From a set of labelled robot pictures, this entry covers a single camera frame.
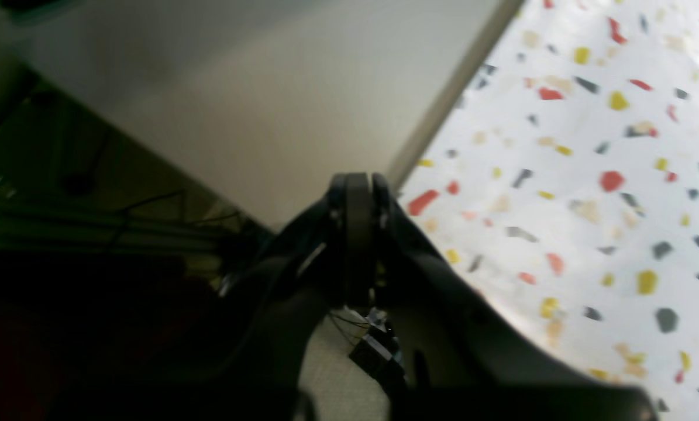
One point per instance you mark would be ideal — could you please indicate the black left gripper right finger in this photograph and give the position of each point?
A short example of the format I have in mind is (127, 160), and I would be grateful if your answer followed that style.
(463, 360)

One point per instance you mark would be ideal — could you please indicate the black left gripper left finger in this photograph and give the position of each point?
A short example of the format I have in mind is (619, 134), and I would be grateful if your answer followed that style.
(243, 361)

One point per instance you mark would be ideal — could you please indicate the terrazzo pattern tablecloth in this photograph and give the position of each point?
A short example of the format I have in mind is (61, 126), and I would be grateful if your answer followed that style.
(564, 187)

